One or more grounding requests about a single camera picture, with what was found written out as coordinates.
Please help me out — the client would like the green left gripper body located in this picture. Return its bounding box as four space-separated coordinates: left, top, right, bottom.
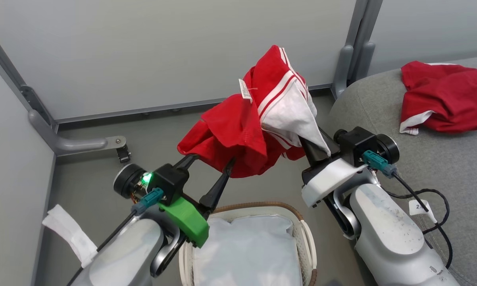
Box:
158 196 210 248

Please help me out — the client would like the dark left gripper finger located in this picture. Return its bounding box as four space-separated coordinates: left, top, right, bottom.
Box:
200 158 236 213
173 154 201 171

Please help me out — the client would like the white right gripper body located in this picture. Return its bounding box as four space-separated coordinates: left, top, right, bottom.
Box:
302 159 368 208

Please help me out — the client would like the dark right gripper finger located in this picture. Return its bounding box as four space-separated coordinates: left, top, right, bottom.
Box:
319 127 340 153
300 137 330 167

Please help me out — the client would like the red white striped labelled garment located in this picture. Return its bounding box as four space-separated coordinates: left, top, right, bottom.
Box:
177 45 331 178

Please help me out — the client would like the red garment with white hem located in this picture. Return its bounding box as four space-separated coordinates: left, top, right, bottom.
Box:
399 61 477 135

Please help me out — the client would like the grey fabric sofa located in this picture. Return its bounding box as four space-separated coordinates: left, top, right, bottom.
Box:
328 56 477 286

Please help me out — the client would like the white basket with brown rim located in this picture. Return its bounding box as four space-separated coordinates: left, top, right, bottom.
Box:
178 201 318 286

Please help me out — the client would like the white basket liner cloth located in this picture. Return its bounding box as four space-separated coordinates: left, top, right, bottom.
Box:
193 214 302 286

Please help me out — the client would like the grey partition support foot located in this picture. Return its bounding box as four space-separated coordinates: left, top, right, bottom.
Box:
28 110 127 156

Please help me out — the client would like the teal left cable connector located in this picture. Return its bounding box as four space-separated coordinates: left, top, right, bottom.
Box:
131 188 164 215

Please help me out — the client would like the teal cable connector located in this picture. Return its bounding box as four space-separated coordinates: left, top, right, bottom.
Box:
362 150 398 177
131 188 164 215

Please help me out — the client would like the teal right cable connector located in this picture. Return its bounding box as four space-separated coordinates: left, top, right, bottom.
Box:
362 150 398 177

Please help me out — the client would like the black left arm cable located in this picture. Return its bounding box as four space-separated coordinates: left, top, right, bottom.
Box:
66 210 138 286

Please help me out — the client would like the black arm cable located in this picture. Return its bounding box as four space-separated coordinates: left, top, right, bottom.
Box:
383 174 454 269
66 210 138 286

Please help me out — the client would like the grey partition bottom rail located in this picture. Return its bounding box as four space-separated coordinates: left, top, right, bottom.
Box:
56 83 333 124

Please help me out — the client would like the white cable tag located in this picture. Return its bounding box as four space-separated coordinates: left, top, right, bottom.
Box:
408 199 437 224

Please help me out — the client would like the grey partition double post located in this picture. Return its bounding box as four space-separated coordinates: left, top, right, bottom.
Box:
332 0 383 99

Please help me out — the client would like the white tape strap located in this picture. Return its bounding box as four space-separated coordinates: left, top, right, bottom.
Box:
42 205 98 269

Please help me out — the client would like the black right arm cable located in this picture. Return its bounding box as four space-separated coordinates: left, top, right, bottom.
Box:
383 174 454 269

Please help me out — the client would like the grey partition corner post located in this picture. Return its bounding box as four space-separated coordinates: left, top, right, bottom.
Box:
0 22 58 131

